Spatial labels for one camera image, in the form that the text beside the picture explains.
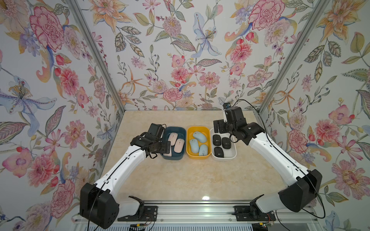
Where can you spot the black mouse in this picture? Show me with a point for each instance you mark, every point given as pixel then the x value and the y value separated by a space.
pixel 217 140
pixel 218 152
pixel 226 143

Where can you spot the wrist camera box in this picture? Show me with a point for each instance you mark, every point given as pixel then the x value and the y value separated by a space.
pixel 233 115
pixel 155 131

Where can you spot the white storage box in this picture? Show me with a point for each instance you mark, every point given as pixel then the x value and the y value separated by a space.
pixel 228 154

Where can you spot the yellow storage box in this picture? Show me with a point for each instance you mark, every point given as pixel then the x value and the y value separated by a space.
pixel 198 142

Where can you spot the left aluminium corner post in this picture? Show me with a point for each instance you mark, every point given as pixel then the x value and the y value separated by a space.
pixel 87 34

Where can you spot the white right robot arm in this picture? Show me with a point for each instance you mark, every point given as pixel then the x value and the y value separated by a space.
pixel 302 185

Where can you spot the light blue mouse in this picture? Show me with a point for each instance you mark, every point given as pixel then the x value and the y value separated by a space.
pixel 194 146
pixel 203 150
pixel 200 137

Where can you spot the aluminium corner post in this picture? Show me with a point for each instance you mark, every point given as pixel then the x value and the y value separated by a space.
pixel 87 34
pixel 307 29

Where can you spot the dark teal storage box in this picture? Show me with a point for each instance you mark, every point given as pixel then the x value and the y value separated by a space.
pixel 182 133

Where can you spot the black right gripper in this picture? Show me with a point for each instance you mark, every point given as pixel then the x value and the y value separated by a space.
pixel 221 124

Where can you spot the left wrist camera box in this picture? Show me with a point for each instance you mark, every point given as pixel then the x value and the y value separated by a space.
pixel 155 131

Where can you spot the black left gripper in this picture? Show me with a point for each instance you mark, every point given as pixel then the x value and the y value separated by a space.
pixel 165 146

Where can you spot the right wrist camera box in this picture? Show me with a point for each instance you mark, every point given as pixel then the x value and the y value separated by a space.
pixel 233 115

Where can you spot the right aluminium corner post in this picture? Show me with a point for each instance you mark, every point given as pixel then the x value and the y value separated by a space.
pixel 307 29

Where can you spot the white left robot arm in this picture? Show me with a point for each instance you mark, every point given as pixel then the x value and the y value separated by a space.
pixel 99 203

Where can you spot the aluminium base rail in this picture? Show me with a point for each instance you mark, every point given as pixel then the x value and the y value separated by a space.
pixel 214 216

